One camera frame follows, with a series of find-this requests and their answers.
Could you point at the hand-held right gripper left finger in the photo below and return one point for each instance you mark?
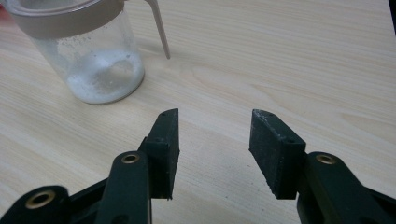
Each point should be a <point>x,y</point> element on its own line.
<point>162,149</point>

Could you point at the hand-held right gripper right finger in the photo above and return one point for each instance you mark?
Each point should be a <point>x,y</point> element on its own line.
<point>274,155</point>

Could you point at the clear jar with beige lid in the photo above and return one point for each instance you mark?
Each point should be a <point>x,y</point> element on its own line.
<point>102,77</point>

